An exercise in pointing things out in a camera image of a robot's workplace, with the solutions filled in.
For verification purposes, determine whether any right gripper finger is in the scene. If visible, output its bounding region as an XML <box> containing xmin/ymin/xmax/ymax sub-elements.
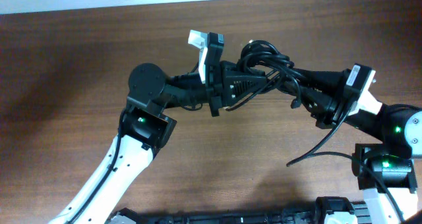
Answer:
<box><xmin>293</xmin><ymin>69</ymin><xmax>351</xmax><ymax>94</ymax></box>
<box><xmin>283</xmin><ymin>81</ymin><xmax>333</xmax><ymax>112</ymax></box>

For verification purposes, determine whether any black usb cable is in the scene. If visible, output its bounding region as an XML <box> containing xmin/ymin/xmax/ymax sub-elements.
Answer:
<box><xmin>224</xmin><ymin>39</ymin><xmax>307</xmax><ymax>112</ymax></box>

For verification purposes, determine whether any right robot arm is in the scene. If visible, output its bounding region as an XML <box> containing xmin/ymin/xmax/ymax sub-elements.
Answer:
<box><xmin>280</xmin><ymin>64</ymin><xmax>421</xmax><ymax>223</ymax></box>

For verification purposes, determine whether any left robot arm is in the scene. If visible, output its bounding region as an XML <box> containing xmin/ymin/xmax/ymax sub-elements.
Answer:
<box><xmin>51</xmin><ymin>61</ymin><xmax>269</xmax><ymax>223</ymax></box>

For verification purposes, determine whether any right camera black cable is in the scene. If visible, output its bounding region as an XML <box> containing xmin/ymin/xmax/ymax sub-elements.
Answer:
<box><xmin>286</xmin><ymin>98</ymin><xmax>406</xmax><ymax>224</ymax></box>

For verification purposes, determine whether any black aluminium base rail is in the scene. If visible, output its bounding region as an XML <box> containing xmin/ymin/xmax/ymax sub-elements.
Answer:
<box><xmin>105</xmin><ymin>196</ymin><xmax>373</xmax><ymax>224</ymax></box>

